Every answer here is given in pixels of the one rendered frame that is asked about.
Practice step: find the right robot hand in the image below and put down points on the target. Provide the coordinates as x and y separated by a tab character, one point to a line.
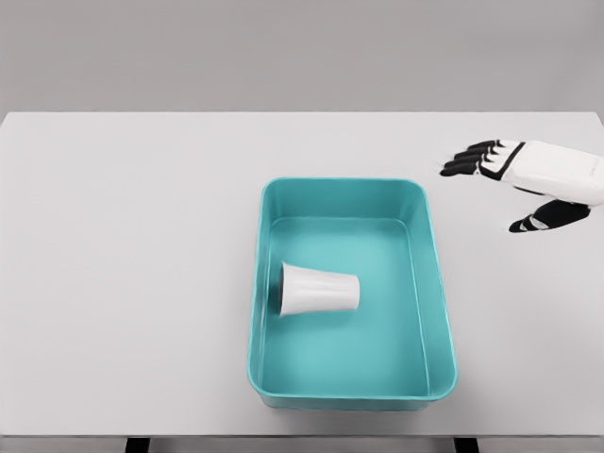
542	165

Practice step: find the white paper cup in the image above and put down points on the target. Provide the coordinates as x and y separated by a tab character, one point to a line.
321	292

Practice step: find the teal plastic basket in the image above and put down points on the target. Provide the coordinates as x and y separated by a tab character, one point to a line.
349	340

